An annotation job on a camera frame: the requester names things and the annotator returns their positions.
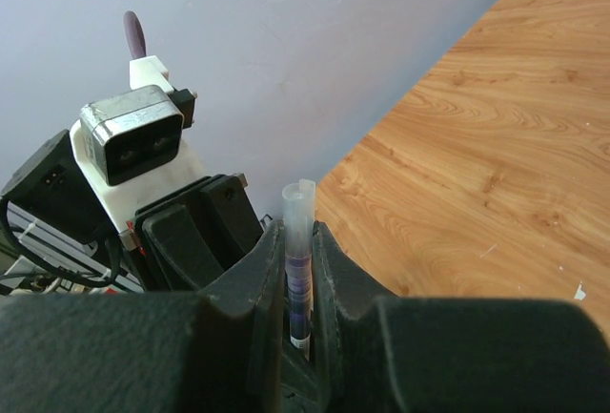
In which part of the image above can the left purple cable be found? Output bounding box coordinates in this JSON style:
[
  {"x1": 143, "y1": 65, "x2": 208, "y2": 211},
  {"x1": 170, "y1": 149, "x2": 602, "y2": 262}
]
[{"x1": 122, "y1": 10, "x2": 147, "y2": 59}]

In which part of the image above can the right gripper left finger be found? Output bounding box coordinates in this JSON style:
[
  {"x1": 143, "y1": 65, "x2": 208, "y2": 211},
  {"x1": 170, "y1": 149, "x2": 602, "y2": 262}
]
[{"x1": 1, "y1": 222, "x2": 284, "y2": 412}]

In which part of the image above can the clear cap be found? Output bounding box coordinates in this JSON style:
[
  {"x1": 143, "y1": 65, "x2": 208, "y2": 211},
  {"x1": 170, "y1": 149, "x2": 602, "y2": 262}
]
[{"x1": 282, "y1": 179, "x2": 315, "y2": 258}]

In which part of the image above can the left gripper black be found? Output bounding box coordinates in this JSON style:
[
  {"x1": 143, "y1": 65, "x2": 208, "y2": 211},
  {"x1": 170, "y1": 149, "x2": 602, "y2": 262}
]
[{"x1": 1, "y1": 129, "x2": 263, "y2": 291}]

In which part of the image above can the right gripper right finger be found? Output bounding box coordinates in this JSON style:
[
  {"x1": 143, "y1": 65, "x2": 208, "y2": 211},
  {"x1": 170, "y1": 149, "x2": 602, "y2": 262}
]
[{"x1": 313, "y1": 222, "x2": 609, "y2": 412}]

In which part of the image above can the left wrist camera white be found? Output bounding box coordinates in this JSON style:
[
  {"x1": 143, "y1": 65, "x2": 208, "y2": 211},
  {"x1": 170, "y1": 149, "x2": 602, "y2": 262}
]
[{"x1": 70, "y1": 55, "x2": 205, "y2": 234}]

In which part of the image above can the purple gel pen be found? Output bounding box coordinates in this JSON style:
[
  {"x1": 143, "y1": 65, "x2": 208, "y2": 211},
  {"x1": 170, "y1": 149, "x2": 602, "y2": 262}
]
[{"x1": 285, "y1": 256, "x2": 313, "y2": 356}]

